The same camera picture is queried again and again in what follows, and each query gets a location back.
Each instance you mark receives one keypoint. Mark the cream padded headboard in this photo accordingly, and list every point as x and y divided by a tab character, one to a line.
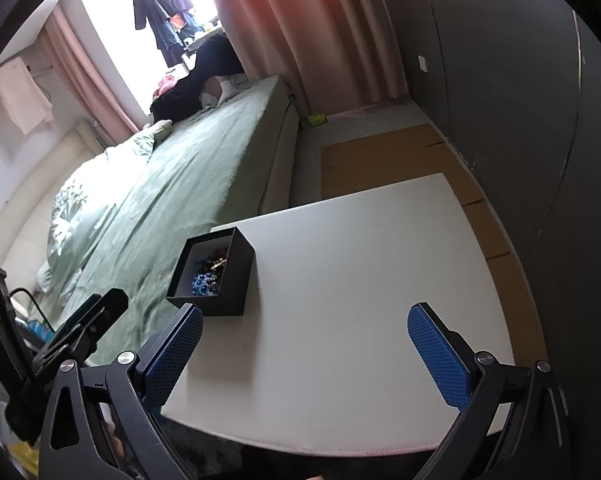
35	210

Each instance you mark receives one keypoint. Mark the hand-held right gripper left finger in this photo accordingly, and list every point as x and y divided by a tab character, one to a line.
173	360

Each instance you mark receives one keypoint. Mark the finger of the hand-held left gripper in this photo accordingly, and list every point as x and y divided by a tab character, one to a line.
90	322

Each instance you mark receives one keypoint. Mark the white wall switch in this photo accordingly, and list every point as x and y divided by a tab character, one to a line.
423	63

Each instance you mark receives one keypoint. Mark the brown cardboard floor sheets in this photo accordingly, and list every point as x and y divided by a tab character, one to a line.
380	160

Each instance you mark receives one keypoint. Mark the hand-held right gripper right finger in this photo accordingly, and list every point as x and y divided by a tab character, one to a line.
438	360

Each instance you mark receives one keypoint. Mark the hanging pale pink shirt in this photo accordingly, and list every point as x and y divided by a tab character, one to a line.
25	100

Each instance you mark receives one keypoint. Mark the black jewelry box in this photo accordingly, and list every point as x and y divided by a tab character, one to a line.
235	280

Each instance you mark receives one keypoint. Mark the green floral duvet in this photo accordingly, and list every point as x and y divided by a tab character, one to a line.
95	200

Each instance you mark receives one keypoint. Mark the wide pink curtain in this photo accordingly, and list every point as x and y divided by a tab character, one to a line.
305	25

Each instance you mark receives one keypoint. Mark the small green floor object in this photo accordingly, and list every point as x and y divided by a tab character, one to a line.
318	120

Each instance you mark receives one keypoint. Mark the bed with green sheet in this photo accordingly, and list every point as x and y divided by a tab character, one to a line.
195	170

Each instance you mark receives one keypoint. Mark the narrow pink curtain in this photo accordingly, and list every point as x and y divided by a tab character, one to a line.
85	75

